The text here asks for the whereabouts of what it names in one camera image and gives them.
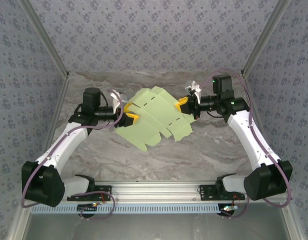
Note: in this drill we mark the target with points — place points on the small black circuit board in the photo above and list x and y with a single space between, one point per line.
228 208
86 207

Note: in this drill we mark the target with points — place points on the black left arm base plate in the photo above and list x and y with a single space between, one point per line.
103 192

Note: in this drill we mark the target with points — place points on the aluminium frame post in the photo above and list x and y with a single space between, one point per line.
266 37
44 37

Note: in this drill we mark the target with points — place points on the aluminium mounting rail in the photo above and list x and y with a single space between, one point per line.
153 190

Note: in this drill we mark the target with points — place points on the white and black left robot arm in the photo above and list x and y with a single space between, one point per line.
64 147

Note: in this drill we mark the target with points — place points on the aluminium frame bar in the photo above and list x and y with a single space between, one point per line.
19 225
291 225

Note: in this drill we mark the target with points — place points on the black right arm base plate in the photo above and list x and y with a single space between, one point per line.
206 192

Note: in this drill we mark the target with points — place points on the grey metal panel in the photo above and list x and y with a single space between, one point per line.
153 227

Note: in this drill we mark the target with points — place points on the light green paper box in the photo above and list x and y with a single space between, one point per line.
156 117

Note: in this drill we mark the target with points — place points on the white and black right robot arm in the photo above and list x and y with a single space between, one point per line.
253 142

